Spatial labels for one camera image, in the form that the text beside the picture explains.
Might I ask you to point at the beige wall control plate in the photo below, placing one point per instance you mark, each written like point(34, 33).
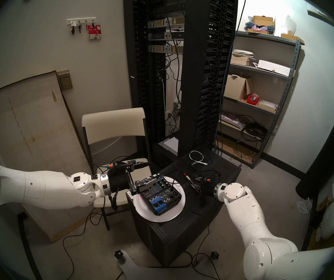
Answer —
point(65, 81)

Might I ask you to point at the beige rack unit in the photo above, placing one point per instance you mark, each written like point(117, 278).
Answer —
point(161, 23)
point(161, 49)

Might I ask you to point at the large pale wooden board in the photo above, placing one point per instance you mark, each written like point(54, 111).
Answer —
point(32, 127)

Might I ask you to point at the beige folding chair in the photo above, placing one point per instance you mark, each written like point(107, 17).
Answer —
point(111, 124)

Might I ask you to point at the black server rack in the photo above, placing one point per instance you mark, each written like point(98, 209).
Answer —
point(193, 78)

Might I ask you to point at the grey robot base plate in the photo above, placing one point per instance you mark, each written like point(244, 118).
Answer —
point(132, 266)

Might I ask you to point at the grey metal shelf unit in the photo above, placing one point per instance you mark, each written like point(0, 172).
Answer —
point(266, 37)

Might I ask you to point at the grey flat box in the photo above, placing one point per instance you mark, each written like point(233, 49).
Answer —
point(171, 143)

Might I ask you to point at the dark hanging key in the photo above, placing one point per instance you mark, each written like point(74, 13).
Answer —
point(72, 30)
point(80, 28)

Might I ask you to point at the black star knob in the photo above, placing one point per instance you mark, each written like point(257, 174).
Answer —
point(119, 254)
point(214, 255)

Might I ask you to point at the large black foam panel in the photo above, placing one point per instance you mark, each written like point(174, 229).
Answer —
point(330, 154)

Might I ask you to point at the black and blue audio mixer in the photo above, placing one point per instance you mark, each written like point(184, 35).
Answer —
point(158, 196)

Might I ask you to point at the flat brown cardboard sheet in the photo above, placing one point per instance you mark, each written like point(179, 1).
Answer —
point(237, 148)

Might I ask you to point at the closed cardboard box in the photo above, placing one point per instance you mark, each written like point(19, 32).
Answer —
point(263, 21)

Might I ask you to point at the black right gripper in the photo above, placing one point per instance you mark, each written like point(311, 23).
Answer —
point(207, 187)

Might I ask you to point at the white flat box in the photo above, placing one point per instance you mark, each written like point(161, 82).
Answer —
point(273, 67)

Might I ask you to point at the small open cardboard box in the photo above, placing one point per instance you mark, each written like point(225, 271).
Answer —
point(291, 37)

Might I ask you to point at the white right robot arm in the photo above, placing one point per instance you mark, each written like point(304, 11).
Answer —
point(257, 218)

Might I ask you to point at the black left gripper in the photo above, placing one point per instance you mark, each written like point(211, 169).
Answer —
point(119, 178)

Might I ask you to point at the small red bin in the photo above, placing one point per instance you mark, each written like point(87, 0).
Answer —
point(253, 100)

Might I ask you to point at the white round plate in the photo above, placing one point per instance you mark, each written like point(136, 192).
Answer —
point(174, 213)

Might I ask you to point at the white and pink package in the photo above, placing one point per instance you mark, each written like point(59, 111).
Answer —
point(231, 119)

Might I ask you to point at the flat tan box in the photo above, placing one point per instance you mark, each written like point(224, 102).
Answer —
point(267, 106)

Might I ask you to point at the white paper bag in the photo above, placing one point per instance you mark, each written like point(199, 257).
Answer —
point(285, 24)

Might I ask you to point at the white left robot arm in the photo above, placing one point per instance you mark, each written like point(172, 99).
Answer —
point(44, 189)

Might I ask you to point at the white oval device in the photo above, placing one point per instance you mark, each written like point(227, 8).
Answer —
point(330, 221)

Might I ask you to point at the small beige box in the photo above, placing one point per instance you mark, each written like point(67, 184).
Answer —
point(241, 61)

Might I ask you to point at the dark grey rack unit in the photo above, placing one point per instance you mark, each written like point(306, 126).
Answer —
point(162, 36)

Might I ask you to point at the white lattice bracket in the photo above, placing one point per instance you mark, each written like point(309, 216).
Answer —
point(304, 206)

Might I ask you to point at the pink and blue bag stack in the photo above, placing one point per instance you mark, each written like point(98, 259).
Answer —
point(257, 29)

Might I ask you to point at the white key hook rack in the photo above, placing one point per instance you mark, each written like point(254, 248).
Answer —
point(82, 20)

